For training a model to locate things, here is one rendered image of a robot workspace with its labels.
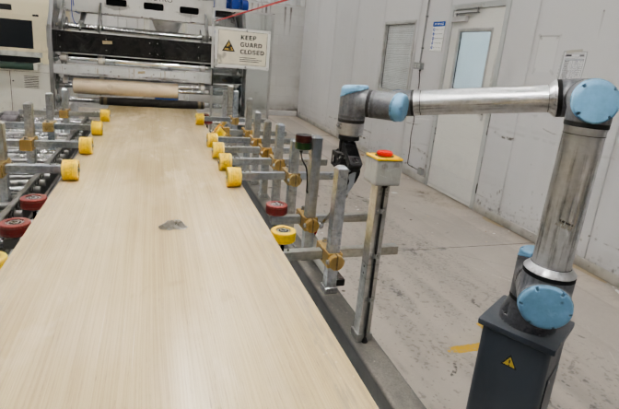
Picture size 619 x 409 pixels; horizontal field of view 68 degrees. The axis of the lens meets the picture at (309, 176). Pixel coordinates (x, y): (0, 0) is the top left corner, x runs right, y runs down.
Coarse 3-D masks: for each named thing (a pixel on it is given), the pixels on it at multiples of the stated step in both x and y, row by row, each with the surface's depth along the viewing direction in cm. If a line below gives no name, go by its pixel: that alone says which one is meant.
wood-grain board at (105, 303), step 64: (128, 128) 290; (192, 128) 309; (64, 192) 165; (128, 192) 171; (192, 192) 177; (64, 256) 117; (128, 256) 120; (192, 256) 124; (256, 256) 127; (0, 320) 90; (64, 320) 91; (128, 320) 93; (192, 320) 95; (256, 320) 97; (320, 320) 99; (0, 384) 74; (64, 384) 75; (128, 384) 76; (192, 384) 77; (256, 384) 79; (320, 384) 80
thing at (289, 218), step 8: (272, 216) 170; (280, 216) 171; (288, 216) 172; (296, 216) 172; (320, 216) 176; (344, 216) 179; (352, 216) 180; (360, 216) 181; (272, 224) 170; (280, 224) 171
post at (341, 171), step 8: (336, 168) 141; (344, 168) 141; (336, 176) 141; (344, 176) 141; (336, 184) 141; (344, 184) 142; (336, 192) 142; (344, 192) 143; (336, 200) 143; (344, 200) 143; (336, 208) 143; (344, 208) 144; (336, 216) 144; (336, 224) 145; (328, 232) 148; (336, 232) 146; (328, 240) 148; (336, 240) 147; (328, 248) 148; (336, 248) 147; (328, 272) 149; (336, 272) 150; (328, 280) 150
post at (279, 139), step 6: (276, 126) 210; (282, 126) 209; (276, 132) 210; (282, 132) 210; (276, 138) 210; (282, 138) 210; (276, 144) 210; (282, 144) 211; (276, 150) 211; (282, 150) 212; (276, 156) 212; (282, 156) 213; (276, 180) 215; (276, 186) 216; (276, 192) 217; (276, 198) 218
